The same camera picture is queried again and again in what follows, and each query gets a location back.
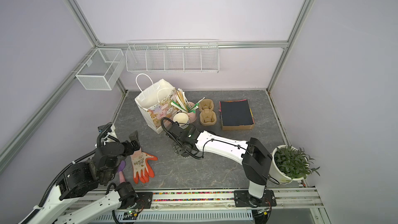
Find black cup lid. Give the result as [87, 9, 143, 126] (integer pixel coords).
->
[177, 150, 191, 158]

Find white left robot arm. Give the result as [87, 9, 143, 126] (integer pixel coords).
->
[22, 122, 140, 224]

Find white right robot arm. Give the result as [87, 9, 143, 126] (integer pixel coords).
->
[161, 118, 277, 208]

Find green paper cup stack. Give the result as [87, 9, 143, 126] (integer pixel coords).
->
[173, 113, 190, 129]

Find purple pink trowel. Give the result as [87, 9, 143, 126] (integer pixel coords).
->
[118, 160, 126, 183]

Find pink metal bucket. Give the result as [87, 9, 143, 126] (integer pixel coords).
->
[183, 102, 197, 123]

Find green wrapped straw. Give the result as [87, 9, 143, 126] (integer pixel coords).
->
[187, 102, 199, 113]

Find brown pulp cup carrier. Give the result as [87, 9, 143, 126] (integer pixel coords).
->
[199, 99, 217, 126]

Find red white garden glove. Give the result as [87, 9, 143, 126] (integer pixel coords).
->
[130, 149, 158, 184]

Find cartoon animal paper bag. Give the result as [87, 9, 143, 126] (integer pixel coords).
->
[135, 79, 181, 134]

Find white mesh box basket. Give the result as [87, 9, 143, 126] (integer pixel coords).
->
[76, 48, 126, 91]

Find potted green plant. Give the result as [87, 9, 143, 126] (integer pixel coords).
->
[269, 145, 320, 185]

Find white wire shelf basket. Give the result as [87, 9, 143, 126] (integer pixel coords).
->
[125, 39, 220, 73]

